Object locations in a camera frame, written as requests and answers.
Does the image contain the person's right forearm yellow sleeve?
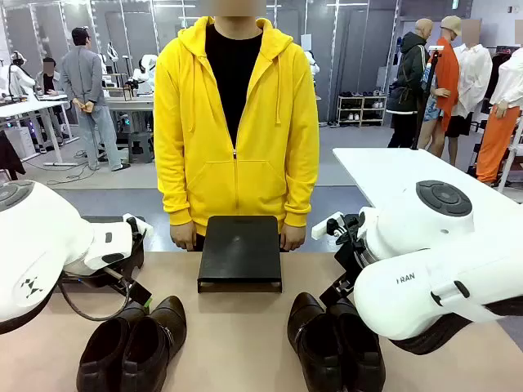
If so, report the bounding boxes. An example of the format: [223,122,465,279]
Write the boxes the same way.
[161,163,195,228]

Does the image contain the person's left forearm yellow sleeve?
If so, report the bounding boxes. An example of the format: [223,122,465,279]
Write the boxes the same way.
[283,163,321,229]

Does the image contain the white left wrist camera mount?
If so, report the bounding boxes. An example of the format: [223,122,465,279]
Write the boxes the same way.
[121,212,154,237]

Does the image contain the black right arm cable sleeve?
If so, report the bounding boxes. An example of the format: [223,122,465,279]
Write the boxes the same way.
[387,310,523,357]

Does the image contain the person's left hand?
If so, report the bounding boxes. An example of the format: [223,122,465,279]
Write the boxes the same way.
[280,223,308,252]

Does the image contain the black flat shoe stand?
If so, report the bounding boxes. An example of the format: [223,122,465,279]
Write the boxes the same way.
[79,215,146,287]
[196,215,284,295]

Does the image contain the seated person in dark top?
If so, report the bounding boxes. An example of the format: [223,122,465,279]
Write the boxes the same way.
[34,56,63,98]

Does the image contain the white table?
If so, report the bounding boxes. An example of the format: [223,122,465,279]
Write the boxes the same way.
[332,146,523,232]

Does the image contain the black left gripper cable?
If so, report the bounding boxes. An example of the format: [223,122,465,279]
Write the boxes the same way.
[58,279,136,323]

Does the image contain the black left arm cable sleeve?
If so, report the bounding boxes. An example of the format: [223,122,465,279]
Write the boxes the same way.
[0,292,59,336]

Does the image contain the black arm cable sleeve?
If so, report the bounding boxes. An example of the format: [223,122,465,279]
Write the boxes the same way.
[0,292,59,336]
[387,310,523,357]

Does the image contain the grey workbench table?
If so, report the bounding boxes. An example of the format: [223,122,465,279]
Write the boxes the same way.
[104,94,156,136]

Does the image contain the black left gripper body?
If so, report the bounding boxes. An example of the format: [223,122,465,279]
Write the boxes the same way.
[101,228,145,289]

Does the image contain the white shoe rack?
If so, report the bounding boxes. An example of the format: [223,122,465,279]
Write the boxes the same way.
[336,90,388,128]

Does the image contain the mannequin in black jacket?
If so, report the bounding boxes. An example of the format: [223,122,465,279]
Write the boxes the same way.
[385,17,436,149]

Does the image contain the person in yellow hoodie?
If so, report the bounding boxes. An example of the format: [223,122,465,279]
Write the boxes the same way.
[153,15,321,238]

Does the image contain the person's right hand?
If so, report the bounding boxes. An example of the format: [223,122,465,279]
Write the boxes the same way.
[170,222,199,252]

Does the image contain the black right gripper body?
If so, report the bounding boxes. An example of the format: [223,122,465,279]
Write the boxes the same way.
[333,213,369,289]

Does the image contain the white background robot with headset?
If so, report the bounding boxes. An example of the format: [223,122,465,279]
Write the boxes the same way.
[0,50,38,102]

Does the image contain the grey plastic stool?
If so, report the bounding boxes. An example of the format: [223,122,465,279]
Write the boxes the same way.
[127,131,155,165]

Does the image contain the mannequin in orange trousers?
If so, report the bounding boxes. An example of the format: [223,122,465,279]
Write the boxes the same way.
[475,47,523,185]

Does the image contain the man in grey jacket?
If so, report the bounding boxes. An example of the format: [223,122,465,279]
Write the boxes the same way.
[60,26,131,172]

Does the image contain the dark hanging jacket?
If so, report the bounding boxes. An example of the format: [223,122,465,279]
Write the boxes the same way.
[0,130,27,181]

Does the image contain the figure in white shirt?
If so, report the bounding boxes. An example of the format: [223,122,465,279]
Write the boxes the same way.
[445,18,494,167]

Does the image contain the white desk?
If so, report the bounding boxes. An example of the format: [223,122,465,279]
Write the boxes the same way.
[0,99,79,167]

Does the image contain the mannequin with orange cloth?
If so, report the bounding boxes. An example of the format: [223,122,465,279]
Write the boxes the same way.
[416,15,463,158]

